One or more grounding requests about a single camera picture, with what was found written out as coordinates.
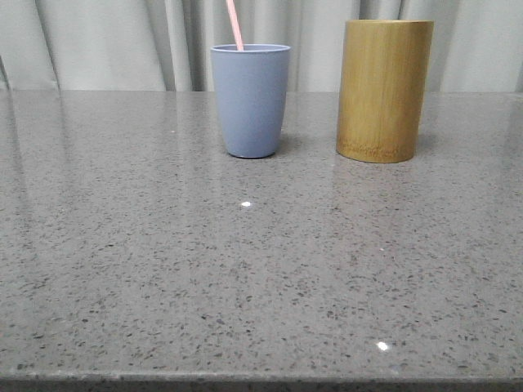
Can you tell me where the blue plastic cup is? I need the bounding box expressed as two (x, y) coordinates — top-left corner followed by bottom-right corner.
(210, 44), (291, 158)

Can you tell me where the grey-white curtain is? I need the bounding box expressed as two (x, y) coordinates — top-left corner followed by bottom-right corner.
(1, 1), (522, 91)

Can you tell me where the bamboo cylinder holder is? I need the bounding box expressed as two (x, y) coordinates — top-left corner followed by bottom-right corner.
(336, 20), (434, 163)

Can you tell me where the pink chopstick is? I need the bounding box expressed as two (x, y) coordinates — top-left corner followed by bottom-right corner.
(226, 0), (244, 51)

